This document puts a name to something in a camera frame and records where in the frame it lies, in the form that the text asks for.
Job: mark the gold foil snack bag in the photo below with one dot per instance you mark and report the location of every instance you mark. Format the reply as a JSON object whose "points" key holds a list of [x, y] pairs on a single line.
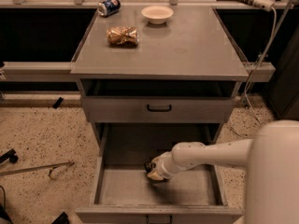
{"points": [[123, 35]]}

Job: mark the metal grabber stick on floor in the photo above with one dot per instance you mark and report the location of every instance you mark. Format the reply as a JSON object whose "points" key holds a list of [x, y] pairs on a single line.
{"points": [[49, 167]]}

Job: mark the closed grey upper drawer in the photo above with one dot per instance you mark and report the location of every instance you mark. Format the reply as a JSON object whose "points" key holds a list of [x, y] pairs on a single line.
{"points": [[134, 109]]}

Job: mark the black upper drawer handle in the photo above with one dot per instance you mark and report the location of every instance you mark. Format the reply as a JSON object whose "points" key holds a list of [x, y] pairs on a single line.
{"points": [[159, 108]]}

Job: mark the black caster foot left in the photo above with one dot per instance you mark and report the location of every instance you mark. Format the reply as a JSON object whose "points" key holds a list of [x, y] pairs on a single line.
{"points": [[9, 156]]}

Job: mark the small black block on floor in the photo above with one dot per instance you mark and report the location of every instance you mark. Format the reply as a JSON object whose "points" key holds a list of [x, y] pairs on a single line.
{"points": [[58, 102]]}

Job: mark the black object bottom floor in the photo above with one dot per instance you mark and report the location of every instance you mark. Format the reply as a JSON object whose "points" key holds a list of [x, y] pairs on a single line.
{"points": [[61, 219]]}

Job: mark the black rxbar chocolate bar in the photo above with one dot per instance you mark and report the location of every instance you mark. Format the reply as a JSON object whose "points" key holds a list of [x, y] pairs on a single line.
{"points": [[149, 166]]}

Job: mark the white ceramic bowl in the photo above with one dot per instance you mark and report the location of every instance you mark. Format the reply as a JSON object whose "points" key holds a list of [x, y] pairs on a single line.
{"points": [[157, 14]]}

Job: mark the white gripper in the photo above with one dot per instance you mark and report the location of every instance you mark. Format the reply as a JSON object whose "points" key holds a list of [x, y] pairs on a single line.
{"points": [[161, 166]]}

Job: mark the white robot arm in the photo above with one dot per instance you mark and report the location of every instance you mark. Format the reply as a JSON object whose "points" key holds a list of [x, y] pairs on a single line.
{"points": [[271, 160]]}

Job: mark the crushed blue soda can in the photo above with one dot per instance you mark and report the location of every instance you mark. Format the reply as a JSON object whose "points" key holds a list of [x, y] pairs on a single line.
{"points": [[108, 7]]}

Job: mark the open grey middle drawer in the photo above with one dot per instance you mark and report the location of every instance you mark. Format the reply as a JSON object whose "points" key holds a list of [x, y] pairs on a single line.
{"points": [[122, 193]]}

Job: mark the grey metal drawer cabinet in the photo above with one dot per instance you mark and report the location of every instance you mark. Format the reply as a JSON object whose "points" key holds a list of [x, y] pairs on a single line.
{"points": [[188, 56]]}

